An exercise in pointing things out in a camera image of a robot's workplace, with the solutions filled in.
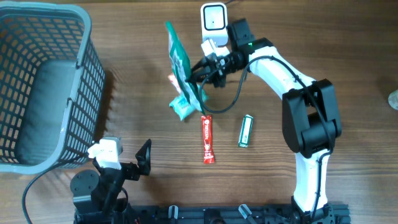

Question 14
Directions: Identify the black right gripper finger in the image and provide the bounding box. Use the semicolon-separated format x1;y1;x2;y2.
191;57;208;72
185;71;210;83

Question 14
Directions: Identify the green glove package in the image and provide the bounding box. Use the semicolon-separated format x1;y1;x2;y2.
165;21;205;114

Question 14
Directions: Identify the orange candy pack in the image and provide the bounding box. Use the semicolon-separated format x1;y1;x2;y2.
168;73;182;94

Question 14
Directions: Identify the teal wet wipes pack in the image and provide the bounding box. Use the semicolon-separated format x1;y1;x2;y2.
169;93;205;121

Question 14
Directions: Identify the red coffee stick sachet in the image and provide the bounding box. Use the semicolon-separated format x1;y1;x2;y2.
201;115;215;164

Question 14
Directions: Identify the green white gum pack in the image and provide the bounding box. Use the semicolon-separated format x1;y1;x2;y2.
238;114;253;148

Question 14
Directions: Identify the green lidded small jar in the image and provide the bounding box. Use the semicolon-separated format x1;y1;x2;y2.
388;90;398;110

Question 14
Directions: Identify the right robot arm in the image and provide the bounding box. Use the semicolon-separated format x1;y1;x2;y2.
182;19;350;223

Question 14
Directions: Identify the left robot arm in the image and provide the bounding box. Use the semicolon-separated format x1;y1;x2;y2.
70;137;152;223

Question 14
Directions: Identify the white barcode scanner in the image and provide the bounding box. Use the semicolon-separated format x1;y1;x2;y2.
200;2;228;47

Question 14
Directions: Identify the grey plastic mesh basket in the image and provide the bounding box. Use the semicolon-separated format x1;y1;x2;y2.
1;1;106;175

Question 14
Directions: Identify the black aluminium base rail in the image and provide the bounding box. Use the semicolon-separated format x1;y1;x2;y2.
74;204;351;224

